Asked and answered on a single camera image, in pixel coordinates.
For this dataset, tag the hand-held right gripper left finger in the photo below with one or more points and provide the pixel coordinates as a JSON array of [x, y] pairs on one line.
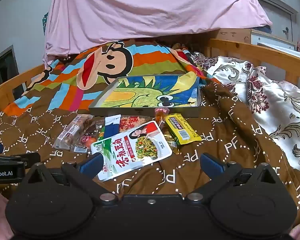
[[91, 165]]

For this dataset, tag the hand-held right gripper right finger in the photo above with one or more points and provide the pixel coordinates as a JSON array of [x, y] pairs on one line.
[[212, 165]]

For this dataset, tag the mandarin orange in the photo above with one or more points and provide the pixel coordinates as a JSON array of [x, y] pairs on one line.
[[89, 142]]

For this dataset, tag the green stick snack packet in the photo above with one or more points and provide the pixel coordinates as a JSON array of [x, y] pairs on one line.
[[101, 133]]

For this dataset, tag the clear dark plum packet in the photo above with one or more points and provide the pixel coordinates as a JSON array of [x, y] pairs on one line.
[[90, 130]]

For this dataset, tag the long brown biscuit packet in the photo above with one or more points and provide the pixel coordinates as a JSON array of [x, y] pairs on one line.
[[70, 132]]

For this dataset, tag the blue white snack packet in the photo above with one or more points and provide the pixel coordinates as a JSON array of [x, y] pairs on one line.
[[112, 128]]

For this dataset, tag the yellow snack packet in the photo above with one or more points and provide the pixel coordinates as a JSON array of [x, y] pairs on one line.
[[182, 130]]

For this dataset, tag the white green snack pouch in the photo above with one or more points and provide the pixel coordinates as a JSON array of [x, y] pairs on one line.
[[135, 150]]

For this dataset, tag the small golden snack packets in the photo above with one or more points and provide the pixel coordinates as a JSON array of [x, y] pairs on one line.
[[171, 142]]

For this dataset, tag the clear red print snack packet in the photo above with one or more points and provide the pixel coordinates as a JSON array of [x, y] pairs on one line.
[[132, 123]]

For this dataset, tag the orange jelly snack red label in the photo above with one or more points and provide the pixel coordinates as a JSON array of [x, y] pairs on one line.
[[161, 115]]

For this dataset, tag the metal tray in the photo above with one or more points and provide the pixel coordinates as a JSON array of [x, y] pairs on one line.
[[140, 112]]

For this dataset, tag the printed monkey blanket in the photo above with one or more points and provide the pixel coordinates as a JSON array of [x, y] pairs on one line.
[[52, 87]]

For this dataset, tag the white floral quilt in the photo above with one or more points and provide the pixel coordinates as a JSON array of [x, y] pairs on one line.
[[277, 100]]

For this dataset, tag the wooden cabinet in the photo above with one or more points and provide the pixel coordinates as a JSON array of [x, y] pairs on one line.
[[235, 35]]

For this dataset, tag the white door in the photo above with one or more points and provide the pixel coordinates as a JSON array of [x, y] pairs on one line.
[[277, 17]]

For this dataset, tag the pink bed sheet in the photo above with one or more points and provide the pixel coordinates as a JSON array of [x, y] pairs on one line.
[[140, 10]]

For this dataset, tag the wooden bed frame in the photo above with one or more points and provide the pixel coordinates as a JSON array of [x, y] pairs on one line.
[[265, 52]]

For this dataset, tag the colourful wall poster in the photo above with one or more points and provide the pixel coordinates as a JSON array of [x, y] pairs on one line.
[[45, 22]]

